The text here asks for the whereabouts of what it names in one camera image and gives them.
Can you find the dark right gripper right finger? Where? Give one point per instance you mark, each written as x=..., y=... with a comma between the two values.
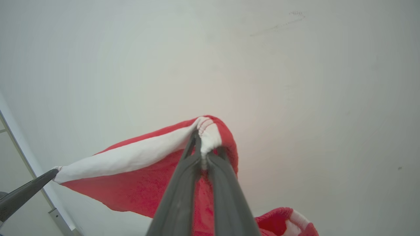
x=226, y=203

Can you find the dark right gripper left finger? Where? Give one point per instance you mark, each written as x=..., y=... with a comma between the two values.
x=178, y=196

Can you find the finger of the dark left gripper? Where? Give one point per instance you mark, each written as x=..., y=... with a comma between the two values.
x=23, y=195

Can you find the red shorts white stripe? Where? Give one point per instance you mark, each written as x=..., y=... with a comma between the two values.
x=141, y=190

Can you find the grey metal wall rail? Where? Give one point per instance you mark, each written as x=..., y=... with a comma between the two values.
x=54, y=212

